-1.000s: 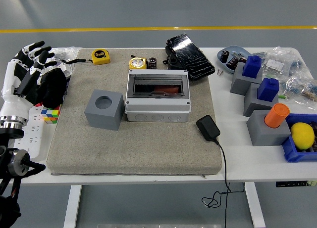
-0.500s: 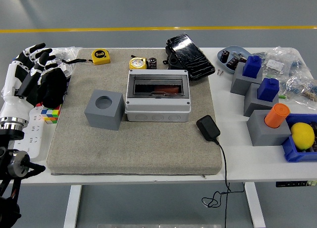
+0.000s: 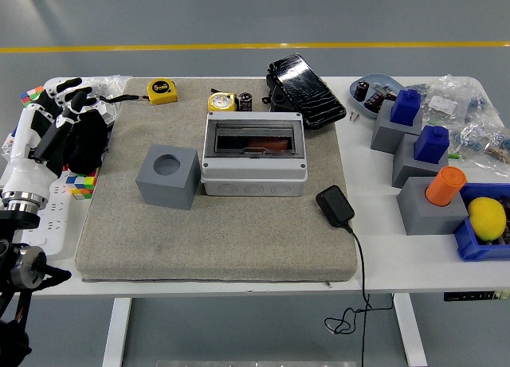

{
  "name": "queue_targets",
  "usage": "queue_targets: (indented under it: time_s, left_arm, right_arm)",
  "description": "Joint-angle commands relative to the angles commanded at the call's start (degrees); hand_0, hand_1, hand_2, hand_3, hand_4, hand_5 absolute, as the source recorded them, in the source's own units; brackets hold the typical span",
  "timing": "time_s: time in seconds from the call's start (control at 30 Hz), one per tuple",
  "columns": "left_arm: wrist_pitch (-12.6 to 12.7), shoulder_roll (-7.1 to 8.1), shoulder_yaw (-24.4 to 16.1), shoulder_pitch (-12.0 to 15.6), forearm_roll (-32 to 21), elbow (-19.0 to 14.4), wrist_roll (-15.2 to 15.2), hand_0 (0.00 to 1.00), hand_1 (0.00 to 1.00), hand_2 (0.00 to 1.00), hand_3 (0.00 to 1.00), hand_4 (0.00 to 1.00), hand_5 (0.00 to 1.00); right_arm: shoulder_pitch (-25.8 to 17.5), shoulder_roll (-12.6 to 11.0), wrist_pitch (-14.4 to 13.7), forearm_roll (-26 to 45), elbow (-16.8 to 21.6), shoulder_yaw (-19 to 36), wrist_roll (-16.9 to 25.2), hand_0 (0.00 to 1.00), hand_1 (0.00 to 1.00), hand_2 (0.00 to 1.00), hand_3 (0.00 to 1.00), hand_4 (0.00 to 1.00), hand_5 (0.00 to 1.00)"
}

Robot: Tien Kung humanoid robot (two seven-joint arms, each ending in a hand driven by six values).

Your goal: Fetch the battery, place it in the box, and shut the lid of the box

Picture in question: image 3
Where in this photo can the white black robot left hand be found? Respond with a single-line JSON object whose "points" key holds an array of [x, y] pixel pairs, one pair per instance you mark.
{"points": [[26, 172]]}

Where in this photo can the grey junction box clear lid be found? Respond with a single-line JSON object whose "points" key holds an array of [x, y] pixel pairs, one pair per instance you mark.
{"points": [[255, 172]]}

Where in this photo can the orange cylinder battery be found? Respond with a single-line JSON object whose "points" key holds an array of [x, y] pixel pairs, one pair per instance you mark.
{"points": [[271, 143], [444, 186]]}

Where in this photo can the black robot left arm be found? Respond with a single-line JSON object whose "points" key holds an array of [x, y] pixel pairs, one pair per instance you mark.
{"points": [[18, 219]]}

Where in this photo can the white circuit breaker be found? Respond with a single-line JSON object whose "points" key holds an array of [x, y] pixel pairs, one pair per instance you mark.
{"points": [[7, 148]]}

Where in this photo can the small colourful puzzle cube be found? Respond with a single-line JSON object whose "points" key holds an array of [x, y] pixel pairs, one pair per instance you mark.
{"points": [[81, 184]]}

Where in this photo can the white power strip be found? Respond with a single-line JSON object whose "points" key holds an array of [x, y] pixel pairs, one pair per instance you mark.
{"points": [[52, 223]]}

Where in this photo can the black cloth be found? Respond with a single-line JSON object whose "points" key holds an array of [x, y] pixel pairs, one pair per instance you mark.
{"points": [[87, 140]]}

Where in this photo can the large colourful puzzle cube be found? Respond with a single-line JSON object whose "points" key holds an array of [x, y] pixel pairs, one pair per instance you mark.
{"points": [[30, 96]]}

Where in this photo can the clear bag of metal parts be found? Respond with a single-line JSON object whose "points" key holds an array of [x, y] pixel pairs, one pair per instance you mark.
{"points": [[107, 86]]}

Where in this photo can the grey cube holder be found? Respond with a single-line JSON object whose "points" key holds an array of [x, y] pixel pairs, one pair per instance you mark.
{"points": [[167, 192], [384, 136], [422, 219], [406, 164]]}

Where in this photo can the yellow square tape measure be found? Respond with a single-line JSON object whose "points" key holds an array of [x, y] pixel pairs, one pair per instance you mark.
{"points": [[161, 92]]}

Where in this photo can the white table leg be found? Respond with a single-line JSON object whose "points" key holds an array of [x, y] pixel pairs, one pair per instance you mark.
{"points": [[410, 331], [117, 331]]}

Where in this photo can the round-faced yellow tape measure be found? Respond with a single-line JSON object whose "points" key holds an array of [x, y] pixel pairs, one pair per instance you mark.
{"points": [[221, 102]]}

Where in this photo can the grey-brown mat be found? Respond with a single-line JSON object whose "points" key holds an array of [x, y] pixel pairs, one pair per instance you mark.
{"points": [[223, 239]]}

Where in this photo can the black capacitor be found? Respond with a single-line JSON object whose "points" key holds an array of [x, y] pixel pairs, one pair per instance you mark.
{"points": [[245, 102], [362, 90]]}

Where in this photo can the black glossy plastic tray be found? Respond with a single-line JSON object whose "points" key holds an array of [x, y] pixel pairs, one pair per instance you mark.
{"points": [[315, 96]]}

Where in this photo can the black power adapter plug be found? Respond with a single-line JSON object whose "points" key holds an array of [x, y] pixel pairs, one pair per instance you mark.
{"points": [[334, 205]]}

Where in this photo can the blue-grey oval dish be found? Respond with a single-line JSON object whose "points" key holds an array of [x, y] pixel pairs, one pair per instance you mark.
{"points": [[368, 77]]}

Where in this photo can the dark brown capacitor pair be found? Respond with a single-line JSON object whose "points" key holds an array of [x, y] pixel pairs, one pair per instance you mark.
{"points": [[374, 101]]}

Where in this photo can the small metal piece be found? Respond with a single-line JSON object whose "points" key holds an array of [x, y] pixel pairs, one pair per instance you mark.
{"points": [[380, 89]]}

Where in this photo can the blue block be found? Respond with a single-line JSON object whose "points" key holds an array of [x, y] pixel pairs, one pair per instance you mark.
{"points": [[404, 108], [430, 146]]}

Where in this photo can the clear bag with white label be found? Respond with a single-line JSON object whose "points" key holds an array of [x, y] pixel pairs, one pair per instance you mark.
{"points": [[442, 102]]}

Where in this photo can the small green connector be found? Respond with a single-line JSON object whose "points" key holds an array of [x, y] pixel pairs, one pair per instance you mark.
{"points": [[454, 156]]}

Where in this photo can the blue plastic bin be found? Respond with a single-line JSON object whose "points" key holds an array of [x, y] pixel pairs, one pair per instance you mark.
{"points": [[470, 243]]}

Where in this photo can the clear bag of resistors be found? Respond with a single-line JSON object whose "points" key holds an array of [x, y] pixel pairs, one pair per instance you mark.
{"points": [[482, 140]]}

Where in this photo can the black table control panel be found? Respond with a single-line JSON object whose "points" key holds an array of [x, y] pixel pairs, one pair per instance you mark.
{"points": [[466, 296]]}

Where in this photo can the yellow lemon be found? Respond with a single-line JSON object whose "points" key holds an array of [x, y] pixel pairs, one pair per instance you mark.
{"points": [[486, 217]]}

